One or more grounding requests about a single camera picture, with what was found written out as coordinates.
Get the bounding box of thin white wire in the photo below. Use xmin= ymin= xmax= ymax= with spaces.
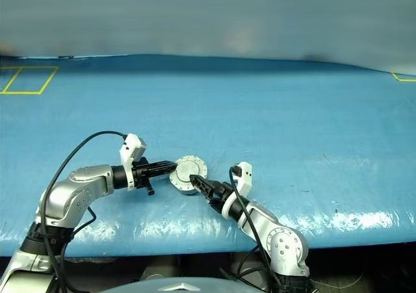
xmin=311 ymin=272 xmax=365 ymax=288

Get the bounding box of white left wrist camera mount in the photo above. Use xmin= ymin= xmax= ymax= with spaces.
xmin=118 ymin=133 xmax=148 ymax=192

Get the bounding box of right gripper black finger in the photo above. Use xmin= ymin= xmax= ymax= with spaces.
xmin=189 ymin=174 xmax=216 ymax=204
xmin=189 ymin=174 xmax=220 ymax=193

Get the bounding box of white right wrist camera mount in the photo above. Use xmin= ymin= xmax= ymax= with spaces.
xmin=222 ymin=162 xmax=254 ymax=216

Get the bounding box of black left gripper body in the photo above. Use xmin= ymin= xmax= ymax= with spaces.
xmin=131 ymin=158 xmax=155 ymax=197

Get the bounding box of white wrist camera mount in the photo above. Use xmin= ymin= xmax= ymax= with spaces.
xmin=222 ymin=162 xmax=254 ymax=216
xmin=118 ymin=133 xmax=148 ymax=192

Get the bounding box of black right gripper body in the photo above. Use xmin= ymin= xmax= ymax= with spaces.
xmin=207 ymin=181 xmax=234 ymax=214

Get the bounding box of grey robot torso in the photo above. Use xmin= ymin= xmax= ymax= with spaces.
xmin=100 ymin=275 xmax=258 ymax=293

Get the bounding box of blue plastic table cover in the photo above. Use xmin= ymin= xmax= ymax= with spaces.
xmin=0 ymin=54 xmax=416 ymax=259

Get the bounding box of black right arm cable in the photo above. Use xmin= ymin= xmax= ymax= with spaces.
xmin=224 ymin=165 xmax=280 ymax=293

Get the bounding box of grey rounded shape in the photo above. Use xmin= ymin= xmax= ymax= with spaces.
xmin=139 ymin=262 xmax=170 ymax=281
xmin=229 ymin=253 xmax=271 ymax=288

